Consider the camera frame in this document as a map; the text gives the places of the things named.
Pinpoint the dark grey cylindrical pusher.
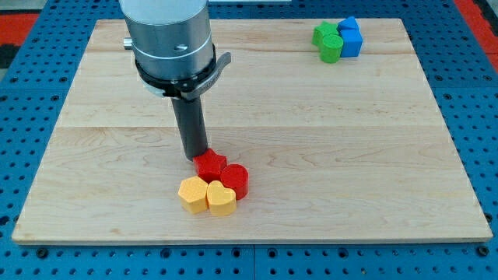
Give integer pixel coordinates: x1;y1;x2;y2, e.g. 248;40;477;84
172;98;208;161

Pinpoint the black clamp with grey lever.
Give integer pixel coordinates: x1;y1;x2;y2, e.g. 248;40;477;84
135;46;232;101

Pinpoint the wooden board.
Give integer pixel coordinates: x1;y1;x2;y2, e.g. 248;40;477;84
12;19;493;245

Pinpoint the yellow heart block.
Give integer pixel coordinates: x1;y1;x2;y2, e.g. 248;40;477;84
206;180;237;216

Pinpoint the yellow hexagon block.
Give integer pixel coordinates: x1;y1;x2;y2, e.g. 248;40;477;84
177;176;208;214

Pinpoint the red cylinder block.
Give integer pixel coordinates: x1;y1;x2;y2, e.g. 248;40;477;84
220;163;249;200

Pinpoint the blue pentagon block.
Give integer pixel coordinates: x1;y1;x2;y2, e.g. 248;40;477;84
338;16;359;31

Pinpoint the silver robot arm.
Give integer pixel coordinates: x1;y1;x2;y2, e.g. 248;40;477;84
119;0;214;80

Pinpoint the green star block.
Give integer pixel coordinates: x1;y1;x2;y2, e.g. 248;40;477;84
311;21;338;47

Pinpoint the green cylinder block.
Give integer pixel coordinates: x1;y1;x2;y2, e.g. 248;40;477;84
318;34;344;64

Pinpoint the blue cube block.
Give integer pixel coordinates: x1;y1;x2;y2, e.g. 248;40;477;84
339;30;363;58

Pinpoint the red star block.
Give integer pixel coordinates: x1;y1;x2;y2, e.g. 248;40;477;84
193;149;227;183

